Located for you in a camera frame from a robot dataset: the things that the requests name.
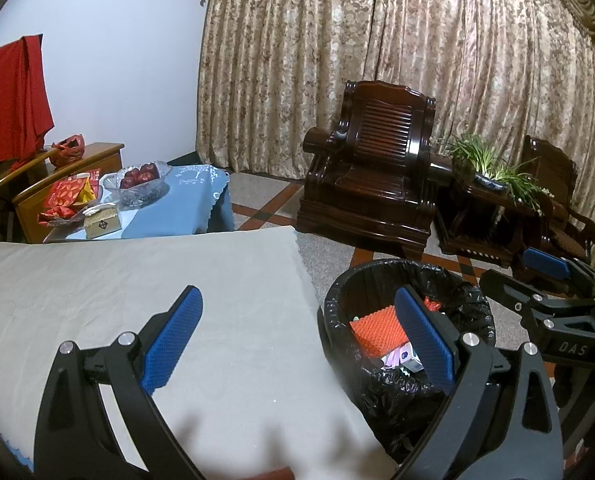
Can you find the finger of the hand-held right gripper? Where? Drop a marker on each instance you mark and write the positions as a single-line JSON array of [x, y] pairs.
[[507, 292], [547, 262]]

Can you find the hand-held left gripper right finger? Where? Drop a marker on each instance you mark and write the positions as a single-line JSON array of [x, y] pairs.
[[425, 340]]

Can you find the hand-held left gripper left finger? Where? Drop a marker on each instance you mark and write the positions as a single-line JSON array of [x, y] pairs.
[[172, 340]]

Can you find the white blue printed box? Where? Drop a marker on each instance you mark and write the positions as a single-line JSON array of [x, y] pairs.
[[403, 357]]

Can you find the black bag lined trash bin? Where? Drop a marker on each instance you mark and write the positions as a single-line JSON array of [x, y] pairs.
[[377, 395]]

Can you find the dark wooden side table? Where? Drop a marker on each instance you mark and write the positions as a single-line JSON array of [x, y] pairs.
[[477, 230]]

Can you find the potted green plant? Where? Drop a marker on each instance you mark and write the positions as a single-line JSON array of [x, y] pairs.
[[492, 180]]

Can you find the golden tissue box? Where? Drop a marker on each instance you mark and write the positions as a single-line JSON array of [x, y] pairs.
[[102, 225]]

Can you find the dark coffee table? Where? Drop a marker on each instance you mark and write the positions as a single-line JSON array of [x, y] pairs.
[[225, 216]]

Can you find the blue tablecloth side table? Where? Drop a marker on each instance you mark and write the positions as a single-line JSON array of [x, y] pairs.
[[177, 205]]

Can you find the glass fruit bowl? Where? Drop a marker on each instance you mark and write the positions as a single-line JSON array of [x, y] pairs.
[[137, 197]]

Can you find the dark wooden slatted armchair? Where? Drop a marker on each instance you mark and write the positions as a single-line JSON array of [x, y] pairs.
[[372, 185]]

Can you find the bunch of red apples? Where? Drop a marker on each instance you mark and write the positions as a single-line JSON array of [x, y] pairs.
[[137, 176]]

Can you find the small red wrapped packet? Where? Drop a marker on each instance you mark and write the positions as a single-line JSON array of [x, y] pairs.
[[54, 216]]

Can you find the orange yellow snack packet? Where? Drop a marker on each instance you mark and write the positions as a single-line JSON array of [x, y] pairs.
[[89, 187]]

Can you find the red patterned snack packet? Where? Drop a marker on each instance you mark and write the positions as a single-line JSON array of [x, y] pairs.
[[64, 192]]

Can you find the wooden tv cabinet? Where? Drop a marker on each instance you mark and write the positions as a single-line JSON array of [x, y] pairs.
[[27, 210]]

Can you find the beige patterned curtain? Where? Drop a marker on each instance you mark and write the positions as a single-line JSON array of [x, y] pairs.
[[377, 35]]

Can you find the red cloth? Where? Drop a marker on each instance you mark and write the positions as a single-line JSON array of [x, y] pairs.
[[7, 100]]

